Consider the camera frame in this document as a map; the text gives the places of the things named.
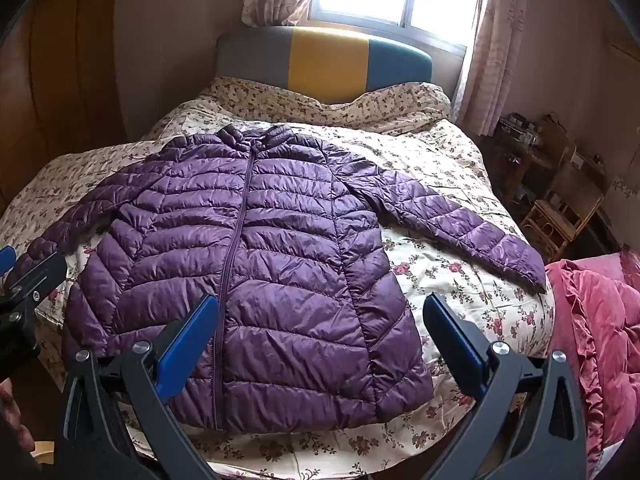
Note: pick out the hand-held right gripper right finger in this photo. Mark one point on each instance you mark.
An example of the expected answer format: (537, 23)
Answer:
(452, 340)

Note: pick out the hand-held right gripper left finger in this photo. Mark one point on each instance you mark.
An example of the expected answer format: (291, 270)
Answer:
(186, 340)

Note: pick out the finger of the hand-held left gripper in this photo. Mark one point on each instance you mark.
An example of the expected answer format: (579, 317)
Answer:
(5, 260)
(40, 280)

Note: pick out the purple puffer jacket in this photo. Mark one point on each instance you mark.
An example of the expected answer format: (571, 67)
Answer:
(280, 240)

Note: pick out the person's left hand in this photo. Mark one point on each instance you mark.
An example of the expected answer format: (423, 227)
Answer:
(11, 410)

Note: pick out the floral bed quilt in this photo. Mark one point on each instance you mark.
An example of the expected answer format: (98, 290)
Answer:
(440, 270)

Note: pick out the pink ruffled blanket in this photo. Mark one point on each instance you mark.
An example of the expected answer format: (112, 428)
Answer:
(595, 320)

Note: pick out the rattan chair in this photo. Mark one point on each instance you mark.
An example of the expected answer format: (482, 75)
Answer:
(565, 210)

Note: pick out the brown wooden wardrobe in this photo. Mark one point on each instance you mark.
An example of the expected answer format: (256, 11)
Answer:
(55, 70)

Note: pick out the cluttered wooden desk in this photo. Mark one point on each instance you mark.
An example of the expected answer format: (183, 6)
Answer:
(520, 150)

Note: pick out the long floral curtain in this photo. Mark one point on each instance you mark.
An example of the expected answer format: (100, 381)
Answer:
(492, 50)

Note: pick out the grey yellow teal headboard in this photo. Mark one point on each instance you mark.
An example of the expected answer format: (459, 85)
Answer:
(327, 55)

